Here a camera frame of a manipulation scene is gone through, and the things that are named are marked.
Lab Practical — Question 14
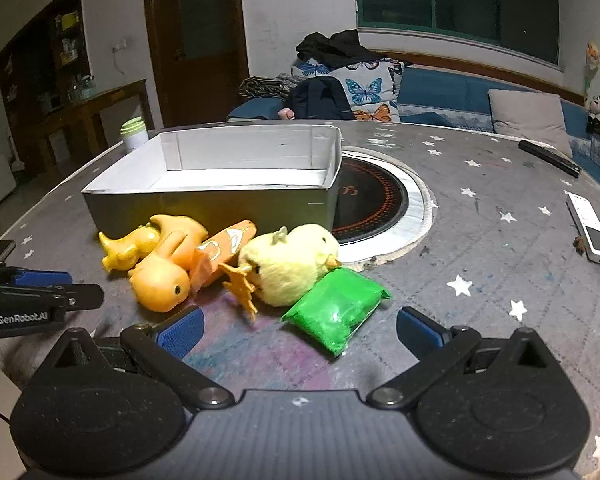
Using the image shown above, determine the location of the grey pillow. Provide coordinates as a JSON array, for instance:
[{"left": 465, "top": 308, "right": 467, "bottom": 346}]
[{"left": 487, "top": 89, "right": 574, "bottom": 158}]

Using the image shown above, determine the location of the white cardboard box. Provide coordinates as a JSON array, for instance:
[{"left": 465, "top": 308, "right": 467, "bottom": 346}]
[{"left": 81, "top": 125, "right": 343, "bottom": 241}]

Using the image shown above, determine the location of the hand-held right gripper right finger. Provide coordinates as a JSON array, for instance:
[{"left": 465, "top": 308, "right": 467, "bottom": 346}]
[{"left": 366, "top": 306, "right": 576, "bottom": 411}]

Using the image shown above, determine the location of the yellow packet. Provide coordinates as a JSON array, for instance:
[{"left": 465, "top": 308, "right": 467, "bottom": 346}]
[{"left": 219, "top": 223, "right": 342, "bottom": 321}]

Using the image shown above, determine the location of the black remote control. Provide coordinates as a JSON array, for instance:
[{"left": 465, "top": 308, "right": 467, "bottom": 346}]
[{"left": 518, "top": 140, "right": 581, "bottom": 178}]

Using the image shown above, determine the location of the white remote control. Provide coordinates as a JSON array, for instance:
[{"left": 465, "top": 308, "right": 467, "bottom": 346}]
[{"left": 566, "top": 192, "right": 600, "bottom": 264}]

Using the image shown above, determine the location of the white jar with green lid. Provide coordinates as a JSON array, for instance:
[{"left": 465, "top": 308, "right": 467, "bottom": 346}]
[{"left": 119, "top": 116, "right": 148, "bottom": 155}]

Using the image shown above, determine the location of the wooden desk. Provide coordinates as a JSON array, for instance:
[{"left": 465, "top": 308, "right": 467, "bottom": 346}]
[{"left": 30, "top": 79, "right": 156, "bottom": 171}]

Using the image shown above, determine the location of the dark wooden door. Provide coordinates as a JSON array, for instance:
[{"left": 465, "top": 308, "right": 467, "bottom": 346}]
[{"left": 141, "top": 0, "right": 251, "bottom": 128}]

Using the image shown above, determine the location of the black clothing pile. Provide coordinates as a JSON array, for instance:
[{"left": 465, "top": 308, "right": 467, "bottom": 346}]
[{"left": 296, "top": 30, "right": 381, "bottom": 68}]

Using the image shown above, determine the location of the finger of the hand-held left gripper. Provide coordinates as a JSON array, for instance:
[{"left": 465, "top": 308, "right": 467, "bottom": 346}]
[
  {"left": 0, "top": 240, "right": 74, "bottom": 288},
  {"left": 0, "top": 284, "right": 105, "bottom": 312}
]

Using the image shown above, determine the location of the butterfly print cushion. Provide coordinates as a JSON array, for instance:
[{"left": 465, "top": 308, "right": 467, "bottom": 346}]
[{"left": 291, "top": 57, "right": 406, "bottom": 122}]

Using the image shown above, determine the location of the striped blanket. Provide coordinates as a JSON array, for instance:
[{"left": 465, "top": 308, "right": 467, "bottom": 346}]
[{"left": 237, "top": 74, "right": 306, "bottom": 101}]

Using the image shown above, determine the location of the wooden shelf cabinet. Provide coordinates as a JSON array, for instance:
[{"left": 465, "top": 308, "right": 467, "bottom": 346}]
[{"left": 0, "top": 0, "right": 93, "bottom": 126}]

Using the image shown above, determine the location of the black and white plush cow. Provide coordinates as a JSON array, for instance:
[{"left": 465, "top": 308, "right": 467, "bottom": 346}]
[{"left": 585, "top": 94, "right": 600, "bottom": 136}]

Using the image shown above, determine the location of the grey star print table cover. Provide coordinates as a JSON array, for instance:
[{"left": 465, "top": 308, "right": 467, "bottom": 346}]
[{"left": 0, "top": 120, "right": 600, "bottom": 480}]

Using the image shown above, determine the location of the green plastic packet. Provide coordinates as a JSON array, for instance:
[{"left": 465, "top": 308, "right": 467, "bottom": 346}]
[{"left": 281, "top": 266, "right": 392, "bottom": 357}]

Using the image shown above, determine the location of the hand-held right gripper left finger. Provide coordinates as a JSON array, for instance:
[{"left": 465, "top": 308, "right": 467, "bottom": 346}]
[{"left": 27, "top": 306, "right": 236, "bottom": 411}]

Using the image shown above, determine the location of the blue sofa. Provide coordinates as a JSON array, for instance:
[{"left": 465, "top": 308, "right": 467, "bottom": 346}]
[{"left": 227, "top": 65, "right": 600, "bottom": 186}]

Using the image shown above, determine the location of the orange dinosaur toy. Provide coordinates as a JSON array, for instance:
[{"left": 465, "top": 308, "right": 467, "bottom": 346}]
[{"left": 98, "top": 214, "right": 210, "bottom": 314}]

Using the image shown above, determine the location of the orange snack packet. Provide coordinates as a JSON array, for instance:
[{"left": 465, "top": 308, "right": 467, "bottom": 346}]
[{"left": 189, "top": 219, "right": 258, "bottom": 288}]

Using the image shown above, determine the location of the round black induction hob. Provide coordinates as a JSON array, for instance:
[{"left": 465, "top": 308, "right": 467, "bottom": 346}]
[{"left": 332, "top": 146, "right": 436, "bottom": 266}]

